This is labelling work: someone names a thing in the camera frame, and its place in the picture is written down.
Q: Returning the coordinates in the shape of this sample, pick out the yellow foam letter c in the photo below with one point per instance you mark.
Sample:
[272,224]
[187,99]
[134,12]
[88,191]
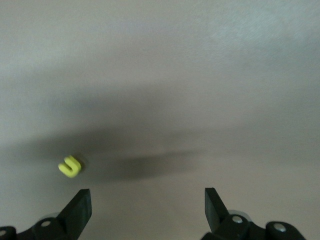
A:
[75,166]

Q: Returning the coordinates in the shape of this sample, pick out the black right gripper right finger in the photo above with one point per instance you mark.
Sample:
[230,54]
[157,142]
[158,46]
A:
[215,212]

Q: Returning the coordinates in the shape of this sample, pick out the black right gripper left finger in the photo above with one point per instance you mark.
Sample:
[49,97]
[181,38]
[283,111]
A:
[75,212]

